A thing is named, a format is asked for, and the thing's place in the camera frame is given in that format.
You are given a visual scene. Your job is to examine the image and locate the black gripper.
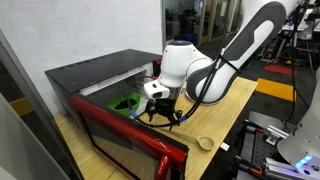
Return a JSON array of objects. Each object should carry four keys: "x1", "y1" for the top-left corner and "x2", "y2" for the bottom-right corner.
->
[{"x1": 145, "y1": 98, "x2": 184, "y2": 132}]

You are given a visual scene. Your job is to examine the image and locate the dark green bowl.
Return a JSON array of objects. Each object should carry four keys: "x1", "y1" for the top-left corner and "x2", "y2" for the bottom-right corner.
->
[{"x1": 107, "y1": 92, "x2": 142, "y2": 118}]

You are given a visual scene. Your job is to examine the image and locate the dark coffee beans pile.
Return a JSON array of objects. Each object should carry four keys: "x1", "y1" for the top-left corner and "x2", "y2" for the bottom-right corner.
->
[{"x1": 114, "y1": 98, "x2": 138, "y2": 110}]

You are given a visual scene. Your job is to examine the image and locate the wooden spoon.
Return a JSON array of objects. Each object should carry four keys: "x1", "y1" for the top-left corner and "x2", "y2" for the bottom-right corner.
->
[{"x1": 171, "y1": 128, "x2": 215, "y2": 152}]

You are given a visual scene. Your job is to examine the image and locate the blue bin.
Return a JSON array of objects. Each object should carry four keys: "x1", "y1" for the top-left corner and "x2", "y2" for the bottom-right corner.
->
[{"x1": 184, "y1": 32, "x2": 196, "y2": 43}]

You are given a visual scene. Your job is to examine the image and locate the black perforated breadboard table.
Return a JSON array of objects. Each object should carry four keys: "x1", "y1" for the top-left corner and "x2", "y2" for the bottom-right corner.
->
[{"x1": 233, "y1": 110, "x2": 303, "y2": 180}]

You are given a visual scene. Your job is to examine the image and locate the cluttered lab desk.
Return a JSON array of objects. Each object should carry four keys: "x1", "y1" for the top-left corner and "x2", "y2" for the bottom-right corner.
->
[{"x1": 276, "y1": 6, "x2": 320, "y2": 66}]

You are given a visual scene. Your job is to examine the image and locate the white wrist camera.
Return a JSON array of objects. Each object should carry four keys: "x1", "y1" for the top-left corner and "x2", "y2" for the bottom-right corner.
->
[{"x1": 143, "y1": 79, "x2": 171, "y2": 100}]

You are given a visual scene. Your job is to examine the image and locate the black arm cable blue tape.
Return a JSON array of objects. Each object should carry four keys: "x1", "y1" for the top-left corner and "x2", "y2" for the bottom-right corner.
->
[{"x1": 127, "y1": 49, "x2": 242, "y2": 129}]

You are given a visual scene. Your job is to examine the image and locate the orange handled tool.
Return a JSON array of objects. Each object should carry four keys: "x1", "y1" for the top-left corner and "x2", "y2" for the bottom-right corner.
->
[{"x1": 234, "y1": 155, "x2": 264, "y2": 177}]

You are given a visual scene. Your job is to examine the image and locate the silver aluminium bracket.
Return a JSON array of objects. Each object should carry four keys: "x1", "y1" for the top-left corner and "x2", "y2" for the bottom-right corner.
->
[{"x1": 264, "y1": 124, "x2": 290, "y2": 146}]

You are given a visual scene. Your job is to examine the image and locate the silver aluminium rail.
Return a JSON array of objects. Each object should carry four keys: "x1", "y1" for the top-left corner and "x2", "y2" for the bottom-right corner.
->
[{"x1": 264, "y1": 156, "x2": 303, "y2": 180}]

